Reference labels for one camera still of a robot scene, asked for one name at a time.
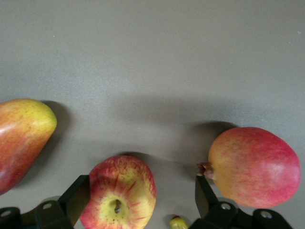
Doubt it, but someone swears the yellow banana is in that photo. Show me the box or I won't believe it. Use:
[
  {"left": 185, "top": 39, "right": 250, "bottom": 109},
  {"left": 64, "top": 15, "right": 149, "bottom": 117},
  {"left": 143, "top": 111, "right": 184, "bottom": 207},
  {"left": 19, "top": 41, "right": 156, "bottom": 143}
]
[{"left": 169, "top": 214, "right": 190, "bottom": 229}]

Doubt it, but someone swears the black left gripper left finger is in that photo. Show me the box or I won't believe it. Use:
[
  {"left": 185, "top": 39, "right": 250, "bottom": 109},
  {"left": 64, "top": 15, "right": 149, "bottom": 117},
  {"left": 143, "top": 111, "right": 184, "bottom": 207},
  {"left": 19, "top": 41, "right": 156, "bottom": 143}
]
[{"left": 0, "top": 175, "right": 92, "bottom": 229}]

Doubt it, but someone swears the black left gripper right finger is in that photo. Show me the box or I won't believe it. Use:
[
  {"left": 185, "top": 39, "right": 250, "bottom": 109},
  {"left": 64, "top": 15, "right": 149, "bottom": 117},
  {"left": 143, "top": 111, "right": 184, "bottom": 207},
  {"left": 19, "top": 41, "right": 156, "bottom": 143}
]
[{"left": 190, "top": 176, "right": 294, "bottom": 229}]

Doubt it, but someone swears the red pomegranate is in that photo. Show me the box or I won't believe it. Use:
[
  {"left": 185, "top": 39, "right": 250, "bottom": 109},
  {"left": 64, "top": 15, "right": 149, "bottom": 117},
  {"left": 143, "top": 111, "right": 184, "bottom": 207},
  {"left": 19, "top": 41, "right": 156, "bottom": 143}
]
[{"left": 196, "top": 127, "right": 301, "bottom": 208}]

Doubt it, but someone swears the red yellow mango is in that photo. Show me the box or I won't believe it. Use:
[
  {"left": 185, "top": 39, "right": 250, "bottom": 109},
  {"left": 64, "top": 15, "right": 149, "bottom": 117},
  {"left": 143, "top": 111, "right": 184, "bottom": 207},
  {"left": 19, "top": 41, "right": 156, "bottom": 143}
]
[{"left": 0, "top": 98, "right": 58, "bottom": 195}]

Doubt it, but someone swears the red yellow apple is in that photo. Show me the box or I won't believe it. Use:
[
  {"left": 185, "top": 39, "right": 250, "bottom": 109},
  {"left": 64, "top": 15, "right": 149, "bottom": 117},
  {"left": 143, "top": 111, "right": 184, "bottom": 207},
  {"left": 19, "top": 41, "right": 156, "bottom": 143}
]
[{"left": 79, "top": 155, "right": 157, "bottom": 229}]

